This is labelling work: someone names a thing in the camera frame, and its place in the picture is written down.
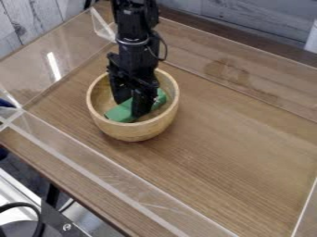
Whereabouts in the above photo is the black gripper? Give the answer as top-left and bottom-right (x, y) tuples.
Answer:
(107, 38), (160, 118)

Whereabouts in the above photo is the green rectangular block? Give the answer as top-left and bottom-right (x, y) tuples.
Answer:
(104, 88), (167, 123)

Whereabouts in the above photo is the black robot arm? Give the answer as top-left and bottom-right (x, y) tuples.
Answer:
(107, 0), (159, 119)

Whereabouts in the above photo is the brown wooden bowl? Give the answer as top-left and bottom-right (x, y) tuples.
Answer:
(85, 69), (180, 142)

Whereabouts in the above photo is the blue object at left edge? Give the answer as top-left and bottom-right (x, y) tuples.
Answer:
(0, 98), (16, 108)

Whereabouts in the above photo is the black table leg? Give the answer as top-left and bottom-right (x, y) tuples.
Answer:
(45, 184), (60, 207)

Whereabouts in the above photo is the clear acrylic corner bracket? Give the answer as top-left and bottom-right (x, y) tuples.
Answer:
(91, 7), (116, 43)

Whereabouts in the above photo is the black cable loop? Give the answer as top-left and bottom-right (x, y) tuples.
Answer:
(0, 202), (45, 237)

